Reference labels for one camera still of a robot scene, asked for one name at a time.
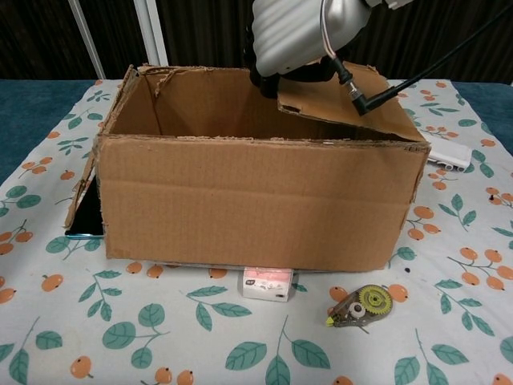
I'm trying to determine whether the black smartphone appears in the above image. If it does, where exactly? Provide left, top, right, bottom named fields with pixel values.
left=63, top=176, right=106, bottom=238

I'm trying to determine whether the thin white partition post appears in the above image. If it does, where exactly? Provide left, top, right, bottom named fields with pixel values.
left=67, top=0, right=107, bottom=80

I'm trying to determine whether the floral leaf print tablecloth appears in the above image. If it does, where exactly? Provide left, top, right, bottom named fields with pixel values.
left=0, top=78, right=513, bottom=385

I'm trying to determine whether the pink tissue pack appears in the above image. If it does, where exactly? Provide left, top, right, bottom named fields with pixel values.
left=241, top=266, right=294, bottom=302

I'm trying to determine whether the black right hand cable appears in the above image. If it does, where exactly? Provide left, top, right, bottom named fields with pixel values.
left=330, top=6, right=513, bottom=117

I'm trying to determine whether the white rectangular plastic case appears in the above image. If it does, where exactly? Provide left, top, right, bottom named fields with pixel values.
left=424, top=136, right=473, bottom=172

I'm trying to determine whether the brown cardboard box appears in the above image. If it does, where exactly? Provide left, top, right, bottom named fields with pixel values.
left=63, top=62, right=432, bottom=274

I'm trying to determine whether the wide white partition post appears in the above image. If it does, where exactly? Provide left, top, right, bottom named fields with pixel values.
left=134, top=0, right=168, bottom=68

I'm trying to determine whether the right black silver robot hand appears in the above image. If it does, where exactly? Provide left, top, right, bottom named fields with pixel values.
left=242, top=0, right=372, bottom=99

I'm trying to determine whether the teal plush table cover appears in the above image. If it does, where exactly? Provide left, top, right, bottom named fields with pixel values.
left=0, top=78, right=513, bottom=185

